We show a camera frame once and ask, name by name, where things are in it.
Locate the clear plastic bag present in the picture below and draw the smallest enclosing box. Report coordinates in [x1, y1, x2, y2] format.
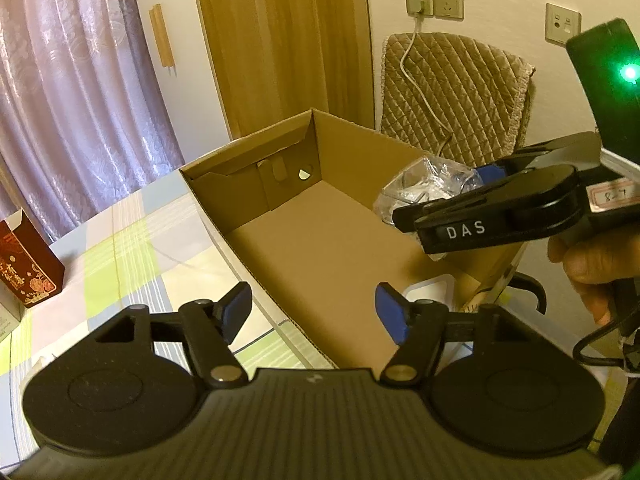
[373, 155, 484, 229]

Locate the person's right hand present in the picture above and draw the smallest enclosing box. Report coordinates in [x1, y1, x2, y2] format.
[548, 224, 639, 325]

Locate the checked tablecloth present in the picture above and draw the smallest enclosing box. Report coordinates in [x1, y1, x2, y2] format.
[1, 171, 333, 472]

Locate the quilted brown chair cover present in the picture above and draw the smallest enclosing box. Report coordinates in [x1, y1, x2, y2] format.
[380, 32, 535, 167]

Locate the brown cardboard box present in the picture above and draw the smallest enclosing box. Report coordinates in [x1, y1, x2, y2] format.
[182, 110, 523, 372]

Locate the red gift box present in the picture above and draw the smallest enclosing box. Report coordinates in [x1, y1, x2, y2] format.
[0, 209, 65, 309]

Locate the white charger plug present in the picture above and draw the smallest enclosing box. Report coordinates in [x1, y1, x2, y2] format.
[407, 0, 426, 16]

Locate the purple curtain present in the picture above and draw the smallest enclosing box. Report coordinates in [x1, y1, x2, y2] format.
[1, 0, 183, 240]

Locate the wooden door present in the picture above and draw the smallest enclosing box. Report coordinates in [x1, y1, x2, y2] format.
[198, 0, 375, 139]

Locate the single wall socket plate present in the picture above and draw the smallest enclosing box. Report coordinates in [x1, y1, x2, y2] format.
[544, 2, 582, 46]

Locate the black cable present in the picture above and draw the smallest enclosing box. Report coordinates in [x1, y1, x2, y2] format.
[572, 320, 634, 366]

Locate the white charger cable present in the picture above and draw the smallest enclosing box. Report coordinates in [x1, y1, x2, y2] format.
[399, 13, 454, 158]

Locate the wooden wall hook strip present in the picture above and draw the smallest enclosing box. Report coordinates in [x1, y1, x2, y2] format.
[149, 3, 176, 70]

